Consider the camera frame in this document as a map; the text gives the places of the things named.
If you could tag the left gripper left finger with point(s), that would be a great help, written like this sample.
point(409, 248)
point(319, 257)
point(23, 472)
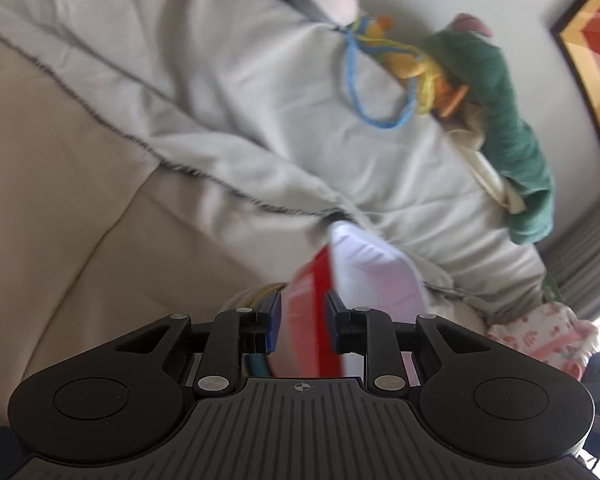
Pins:
point(233, 333)

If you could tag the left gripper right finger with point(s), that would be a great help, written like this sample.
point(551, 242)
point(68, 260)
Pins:
point(368, 333)

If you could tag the white floral plate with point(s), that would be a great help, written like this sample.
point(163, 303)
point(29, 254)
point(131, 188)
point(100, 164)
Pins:
point(243, 299)

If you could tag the white yellow-rimmed bowl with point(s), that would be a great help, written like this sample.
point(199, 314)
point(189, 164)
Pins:
point(260, 292)

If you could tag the blue enamel bowl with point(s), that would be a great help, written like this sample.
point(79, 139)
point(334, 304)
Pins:
point(256, 365)

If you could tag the pink floral cloth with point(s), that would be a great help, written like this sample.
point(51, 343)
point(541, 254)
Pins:
point(552, 334)

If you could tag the green basket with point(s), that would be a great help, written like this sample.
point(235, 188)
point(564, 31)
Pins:
point(551, 291)

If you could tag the grey curtain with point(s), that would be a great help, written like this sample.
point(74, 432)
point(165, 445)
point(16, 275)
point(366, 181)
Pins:
point(573, 263)

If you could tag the beige sofa cover blanket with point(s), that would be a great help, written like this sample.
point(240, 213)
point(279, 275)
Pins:
point(161, 156)

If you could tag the yellow orange plush toy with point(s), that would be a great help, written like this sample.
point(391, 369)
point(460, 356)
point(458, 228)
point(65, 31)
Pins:
point(423, 78)

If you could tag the green plush toy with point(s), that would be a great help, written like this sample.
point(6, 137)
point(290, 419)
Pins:
point(465, 51)

